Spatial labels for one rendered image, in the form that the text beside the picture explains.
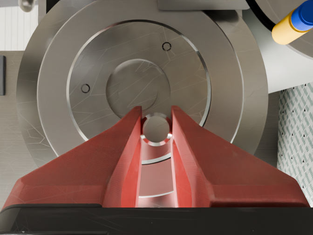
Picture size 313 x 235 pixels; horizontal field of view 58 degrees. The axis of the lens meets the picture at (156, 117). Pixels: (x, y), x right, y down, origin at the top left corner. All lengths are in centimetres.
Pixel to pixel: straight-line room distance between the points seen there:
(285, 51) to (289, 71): 3
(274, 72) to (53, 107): 15
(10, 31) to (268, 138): 312
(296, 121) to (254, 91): 22
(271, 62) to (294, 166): 21
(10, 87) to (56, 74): 40
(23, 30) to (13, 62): 277
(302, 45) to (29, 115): 16
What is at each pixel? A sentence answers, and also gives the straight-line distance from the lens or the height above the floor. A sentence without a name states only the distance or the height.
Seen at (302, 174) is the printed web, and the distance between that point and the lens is 37.
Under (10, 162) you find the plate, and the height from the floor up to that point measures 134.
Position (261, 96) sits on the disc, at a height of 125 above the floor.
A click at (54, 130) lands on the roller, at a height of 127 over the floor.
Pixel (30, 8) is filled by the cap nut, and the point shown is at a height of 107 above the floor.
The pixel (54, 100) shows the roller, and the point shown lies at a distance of 17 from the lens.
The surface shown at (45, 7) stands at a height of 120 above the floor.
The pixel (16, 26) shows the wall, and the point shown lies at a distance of 339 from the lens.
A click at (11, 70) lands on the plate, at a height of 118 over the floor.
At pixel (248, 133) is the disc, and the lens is 17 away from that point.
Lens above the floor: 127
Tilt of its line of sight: 1 degrees down
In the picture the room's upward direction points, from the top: 180 degrees counter-clockwise
